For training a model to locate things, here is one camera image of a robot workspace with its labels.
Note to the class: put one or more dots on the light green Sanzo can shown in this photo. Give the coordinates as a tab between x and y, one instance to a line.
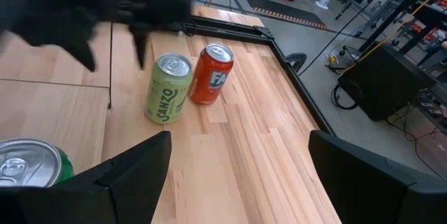
167	95

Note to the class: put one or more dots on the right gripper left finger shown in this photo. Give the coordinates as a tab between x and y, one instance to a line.
139	182

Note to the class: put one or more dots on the black equipment case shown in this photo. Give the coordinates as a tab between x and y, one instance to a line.
384	81

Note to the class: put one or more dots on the black floor mat striped edge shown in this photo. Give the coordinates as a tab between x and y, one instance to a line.
283	9

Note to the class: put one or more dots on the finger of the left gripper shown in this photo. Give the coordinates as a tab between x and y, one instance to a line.
140	42
84	51

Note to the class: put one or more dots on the orange Fanta can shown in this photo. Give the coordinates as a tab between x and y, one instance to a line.
209	77

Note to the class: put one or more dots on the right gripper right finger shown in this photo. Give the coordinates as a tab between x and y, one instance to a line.
356	182

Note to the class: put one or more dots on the black metal workbench frame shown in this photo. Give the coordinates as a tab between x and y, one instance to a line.
424	16

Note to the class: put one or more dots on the dark green beverage can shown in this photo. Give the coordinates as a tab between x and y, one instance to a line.
31	161

